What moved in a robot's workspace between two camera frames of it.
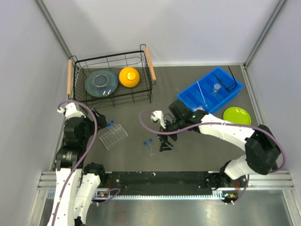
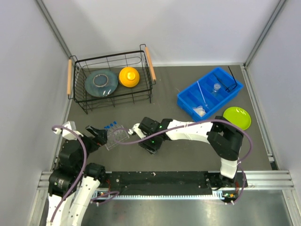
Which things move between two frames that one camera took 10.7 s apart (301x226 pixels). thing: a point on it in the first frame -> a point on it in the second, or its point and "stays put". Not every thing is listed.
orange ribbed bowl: [129, 76] stays put
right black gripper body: [174, 125] -> [152, 143]
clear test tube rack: [114, 136] stays put
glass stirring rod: [202, 95] stays put
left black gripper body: [100, 124] -> [91, 144]
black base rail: [162, 183] stays put
